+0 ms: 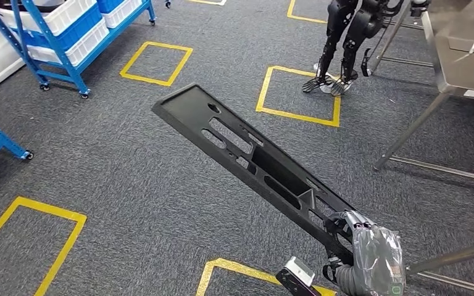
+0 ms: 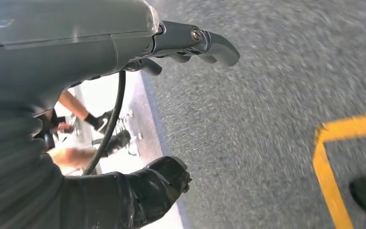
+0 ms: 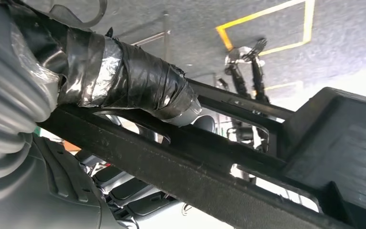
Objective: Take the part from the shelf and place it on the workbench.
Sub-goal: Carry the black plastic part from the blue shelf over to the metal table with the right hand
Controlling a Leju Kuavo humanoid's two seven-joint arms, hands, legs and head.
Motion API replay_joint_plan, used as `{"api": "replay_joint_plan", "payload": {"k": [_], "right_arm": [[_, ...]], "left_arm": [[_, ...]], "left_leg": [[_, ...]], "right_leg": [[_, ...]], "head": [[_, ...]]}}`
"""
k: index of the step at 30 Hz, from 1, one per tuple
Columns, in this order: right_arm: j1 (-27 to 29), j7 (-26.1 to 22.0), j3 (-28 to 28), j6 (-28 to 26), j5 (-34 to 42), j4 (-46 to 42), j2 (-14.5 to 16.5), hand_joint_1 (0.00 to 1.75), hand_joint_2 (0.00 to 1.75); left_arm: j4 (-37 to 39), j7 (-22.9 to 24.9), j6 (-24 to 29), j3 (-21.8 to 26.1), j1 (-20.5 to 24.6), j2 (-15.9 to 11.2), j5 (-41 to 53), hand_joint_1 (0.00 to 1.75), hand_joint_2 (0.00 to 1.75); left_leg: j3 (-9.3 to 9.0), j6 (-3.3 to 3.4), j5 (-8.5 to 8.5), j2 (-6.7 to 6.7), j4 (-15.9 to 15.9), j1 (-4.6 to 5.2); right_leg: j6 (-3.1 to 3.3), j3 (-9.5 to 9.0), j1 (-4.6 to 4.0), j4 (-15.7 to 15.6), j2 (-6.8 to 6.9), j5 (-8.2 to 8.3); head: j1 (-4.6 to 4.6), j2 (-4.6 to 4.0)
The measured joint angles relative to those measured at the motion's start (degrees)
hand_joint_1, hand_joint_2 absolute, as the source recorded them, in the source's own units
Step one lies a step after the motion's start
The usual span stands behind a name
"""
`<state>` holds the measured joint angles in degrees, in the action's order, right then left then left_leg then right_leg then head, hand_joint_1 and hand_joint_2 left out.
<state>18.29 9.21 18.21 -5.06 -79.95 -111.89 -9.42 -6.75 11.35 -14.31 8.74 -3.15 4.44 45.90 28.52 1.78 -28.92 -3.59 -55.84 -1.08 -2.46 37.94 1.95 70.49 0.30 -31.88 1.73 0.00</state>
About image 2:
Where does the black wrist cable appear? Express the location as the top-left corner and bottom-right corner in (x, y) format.
(82, 71), (127, 177)

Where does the yellow floor tape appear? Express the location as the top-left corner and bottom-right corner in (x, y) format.
(312, 111), (366, 229)

